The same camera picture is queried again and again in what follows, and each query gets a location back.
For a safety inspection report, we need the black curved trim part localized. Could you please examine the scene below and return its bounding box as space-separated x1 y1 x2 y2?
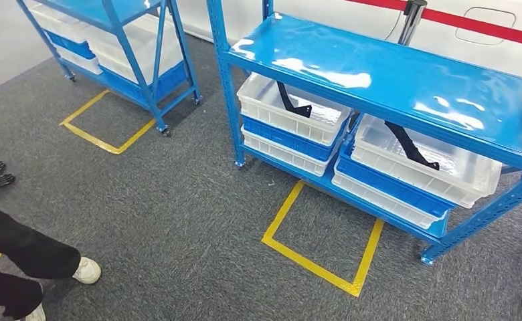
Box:
384 121 440 171
276 81 313 119

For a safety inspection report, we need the blue metal shelf rack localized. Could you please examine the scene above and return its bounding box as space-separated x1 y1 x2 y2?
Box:
205 0 522 267
16 0 203 137

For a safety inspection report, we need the white plastic crate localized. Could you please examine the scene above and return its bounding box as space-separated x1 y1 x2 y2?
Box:
331 170 449 230
242 127 343 178
28 3 91 44
83 13 185 86
351 114 503 209
53 44 103 76
236 73 353 148

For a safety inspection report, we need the blue plastic crate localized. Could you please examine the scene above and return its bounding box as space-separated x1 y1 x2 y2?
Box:
44 29 96 60
335 132 457 219
99 61 189 104
242 114 349 163

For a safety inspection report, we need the yellow floor tape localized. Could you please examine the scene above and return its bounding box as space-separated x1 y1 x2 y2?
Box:
260 179 385 298
60 90 157 156

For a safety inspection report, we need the white car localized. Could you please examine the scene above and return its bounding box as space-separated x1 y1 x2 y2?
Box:
172 0 522 85

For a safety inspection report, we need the red barrier belt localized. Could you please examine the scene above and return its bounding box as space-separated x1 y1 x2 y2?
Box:
345 0 522 49

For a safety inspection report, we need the person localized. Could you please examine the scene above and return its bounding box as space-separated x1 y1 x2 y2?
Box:
0 203 102 321

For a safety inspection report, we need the metal stanchion post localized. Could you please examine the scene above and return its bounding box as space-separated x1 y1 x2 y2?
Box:
397 0 428 47

